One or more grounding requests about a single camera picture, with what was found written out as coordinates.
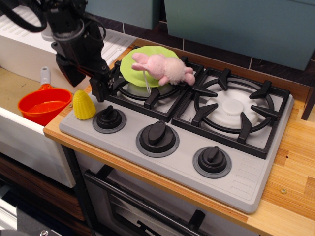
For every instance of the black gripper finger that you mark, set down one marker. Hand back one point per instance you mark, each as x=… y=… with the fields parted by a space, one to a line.
x=70 y=72
x=101 y=88

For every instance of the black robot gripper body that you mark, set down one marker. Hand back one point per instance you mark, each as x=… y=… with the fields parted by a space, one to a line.
x=83 y=50

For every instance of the pink plush bunny toy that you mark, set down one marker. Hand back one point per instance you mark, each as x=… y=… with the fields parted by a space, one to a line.
x=163 y=69

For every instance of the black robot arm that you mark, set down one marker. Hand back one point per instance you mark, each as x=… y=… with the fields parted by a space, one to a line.
x=63 y=17

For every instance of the black left burner grate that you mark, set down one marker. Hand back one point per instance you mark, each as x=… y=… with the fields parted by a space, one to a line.
x=160 y=103

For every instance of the black burner grate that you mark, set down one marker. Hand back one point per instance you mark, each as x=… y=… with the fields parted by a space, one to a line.
x=243 y=114
x=160 y=103

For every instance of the yellow toy corn cob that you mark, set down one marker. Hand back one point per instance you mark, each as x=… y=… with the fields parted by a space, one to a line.
x=83 y=106

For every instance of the grey toy faucet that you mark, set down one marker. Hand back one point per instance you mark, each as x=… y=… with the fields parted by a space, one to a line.
x=47 y=34

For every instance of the black left stove knob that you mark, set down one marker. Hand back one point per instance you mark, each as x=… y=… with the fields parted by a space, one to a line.
x=109 y=120

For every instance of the black stove knob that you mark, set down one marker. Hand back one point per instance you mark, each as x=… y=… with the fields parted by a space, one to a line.
x=212 y=162
x=109 y=120
x=157 y=140

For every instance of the lime green plastic plate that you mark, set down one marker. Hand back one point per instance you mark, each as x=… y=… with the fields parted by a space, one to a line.
x=136 y=77

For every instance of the orange plastic saucepan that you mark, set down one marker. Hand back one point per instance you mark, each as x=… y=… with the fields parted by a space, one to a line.
x=44 y=104

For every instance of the black middle stove knob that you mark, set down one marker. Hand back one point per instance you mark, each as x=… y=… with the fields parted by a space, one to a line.
x=157 y=140

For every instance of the white toy sink unit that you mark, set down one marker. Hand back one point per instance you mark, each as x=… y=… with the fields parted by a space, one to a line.
x=22 y=55

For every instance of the toy oven door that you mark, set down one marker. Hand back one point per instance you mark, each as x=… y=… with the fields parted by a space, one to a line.
x=134 y=208

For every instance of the grey toy stove top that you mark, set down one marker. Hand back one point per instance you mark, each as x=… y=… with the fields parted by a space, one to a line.
x=241 y=188

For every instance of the black right stove knob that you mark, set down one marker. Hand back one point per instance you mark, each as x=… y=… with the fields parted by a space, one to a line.
x=212 y=162

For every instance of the black right burner grate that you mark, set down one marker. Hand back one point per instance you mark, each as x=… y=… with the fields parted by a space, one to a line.
x=243 y=114

